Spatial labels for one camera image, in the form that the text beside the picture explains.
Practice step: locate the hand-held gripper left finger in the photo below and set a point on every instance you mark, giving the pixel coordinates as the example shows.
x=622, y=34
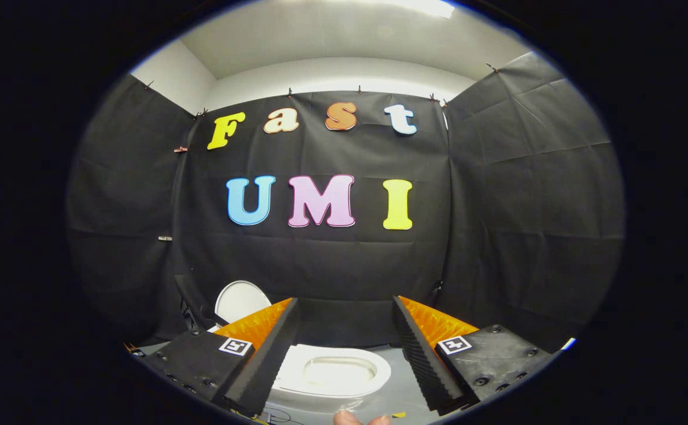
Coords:
x=270, y=360

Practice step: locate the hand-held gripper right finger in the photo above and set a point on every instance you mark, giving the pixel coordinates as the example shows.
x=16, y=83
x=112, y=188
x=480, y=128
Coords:
x=420, y=360

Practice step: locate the white toilet lid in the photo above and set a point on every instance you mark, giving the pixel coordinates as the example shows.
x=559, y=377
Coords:
x=240, y=301

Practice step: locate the white toilet seat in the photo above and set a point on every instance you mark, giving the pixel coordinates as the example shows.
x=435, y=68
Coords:
x=287, y=373

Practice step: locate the white toilet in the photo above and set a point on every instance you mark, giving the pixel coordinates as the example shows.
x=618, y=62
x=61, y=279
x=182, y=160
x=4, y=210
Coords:
x=314, y=404

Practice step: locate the black backdrop cloth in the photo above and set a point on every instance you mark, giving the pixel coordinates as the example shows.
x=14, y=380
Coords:
x=320, y=265

